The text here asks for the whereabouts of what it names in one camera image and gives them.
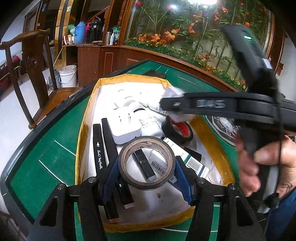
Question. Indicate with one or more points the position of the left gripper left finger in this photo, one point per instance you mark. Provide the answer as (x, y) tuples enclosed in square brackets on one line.
[(56, 219)]

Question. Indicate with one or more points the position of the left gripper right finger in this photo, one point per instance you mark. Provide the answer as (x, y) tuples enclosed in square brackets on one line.
[(237, 220)]

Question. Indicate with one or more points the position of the white blue medicine box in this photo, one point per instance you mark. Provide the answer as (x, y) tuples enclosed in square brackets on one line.
[(159, 165)]

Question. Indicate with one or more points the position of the black marker pen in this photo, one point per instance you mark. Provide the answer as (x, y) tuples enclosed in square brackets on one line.
[(98, 148)]

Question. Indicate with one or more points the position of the black red tape roll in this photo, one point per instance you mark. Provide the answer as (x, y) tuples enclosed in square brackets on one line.
[(180, 133)]

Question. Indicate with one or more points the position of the brown tape roll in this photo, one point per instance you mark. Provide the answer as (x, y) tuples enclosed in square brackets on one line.
[(135, 168)]

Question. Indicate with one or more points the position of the white plug adapter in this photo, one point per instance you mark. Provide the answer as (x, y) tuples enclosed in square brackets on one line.
[(124, 123)]

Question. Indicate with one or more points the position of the right hand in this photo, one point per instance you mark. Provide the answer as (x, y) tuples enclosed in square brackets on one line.
[(282, 153)]

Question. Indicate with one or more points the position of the mahjong table centre panel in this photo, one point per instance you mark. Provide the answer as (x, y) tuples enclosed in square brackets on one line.
[(224, 127)]

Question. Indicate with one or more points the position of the small white carton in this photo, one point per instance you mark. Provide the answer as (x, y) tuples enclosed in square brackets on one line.
[(171, 92)]

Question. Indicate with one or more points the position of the flower display window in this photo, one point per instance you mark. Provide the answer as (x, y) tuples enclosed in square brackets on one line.
[(191, 31)]

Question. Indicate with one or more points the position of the black phone on table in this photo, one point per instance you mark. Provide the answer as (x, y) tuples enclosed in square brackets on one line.
[(154, 73)]

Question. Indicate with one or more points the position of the wooden chair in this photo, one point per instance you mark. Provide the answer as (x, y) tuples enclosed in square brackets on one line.
[(34, 43)]

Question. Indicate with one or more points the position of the white plastic bucket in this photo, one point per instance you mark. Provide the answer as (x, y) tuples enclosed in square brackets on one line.
[(68, 76)]

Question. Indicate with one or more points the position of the blue thermos jug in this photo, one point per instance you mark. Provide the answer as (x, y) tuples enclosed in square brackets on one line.
[(79, 37)]

